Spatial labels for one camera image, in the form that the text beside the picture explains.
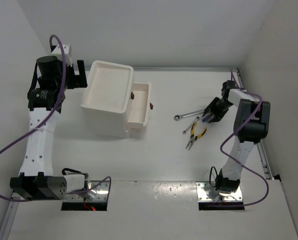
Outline yellow needle nose pliers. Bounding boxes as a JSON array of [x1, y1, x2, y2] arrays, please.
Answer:
[[185, 122, 207, 150]]

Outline white drawer cabinet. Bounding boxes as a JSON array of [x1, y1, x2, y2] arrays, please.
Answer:
[[80, 60, 134, 139]]

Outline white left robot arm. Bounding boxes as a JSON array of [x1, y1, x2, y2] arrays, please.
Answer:
[[9, 55, 87, 201]]

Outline small combination wrench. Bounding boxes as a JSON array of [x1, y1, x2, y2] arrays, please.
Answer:
[[182, 116, 200, 135]]

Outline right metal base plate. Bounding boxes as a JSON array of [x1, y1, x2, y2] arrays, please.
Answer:
[[196, 181, 243, 203]]

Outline aluminium frame rail left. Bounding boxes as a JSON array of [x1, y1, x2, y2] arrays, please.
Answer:
[[0, 201, 19, 240]]

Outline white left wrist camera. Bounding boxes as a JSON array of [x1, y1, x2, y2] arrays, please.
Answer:
[[50, 43, 72, 66]]

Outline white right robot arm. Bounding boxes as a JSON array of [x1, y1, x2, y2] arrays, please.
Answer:
[[202, 80, 271, 194]]

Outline blue handled screwdriver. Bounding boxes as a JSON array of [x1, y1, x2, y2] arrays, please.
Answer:
[[202, 113, 213, 123]]

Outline white drawer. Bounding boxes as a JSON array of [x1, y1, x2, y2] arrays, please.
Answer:
[[127, 82, 152, 129]]

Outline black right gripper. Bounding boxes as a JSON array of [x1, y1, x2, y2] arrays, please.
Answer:
[[204, 97, 234, 123]]

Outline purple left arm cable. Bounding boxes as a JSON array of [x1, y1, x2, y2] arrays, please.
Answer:
[[0, 34, 111, 201]]

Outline large ratchet wrench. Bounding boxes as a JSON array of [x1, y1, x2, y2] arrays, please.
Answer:
[[174, 109, 204, 121]]

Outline white front cover board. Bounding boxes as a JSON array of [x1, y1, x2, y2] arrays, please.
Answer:
[[8, 180, 298, 240]]

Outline metal base plate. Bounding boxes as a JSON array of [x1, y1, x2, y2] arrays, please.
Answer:
[[196, 181, 243, 203], [63, 180, 110, 204]]

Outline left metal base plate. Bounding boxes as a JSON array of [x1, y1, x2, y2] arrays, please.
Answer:
[[63, 180, 110, 204]]

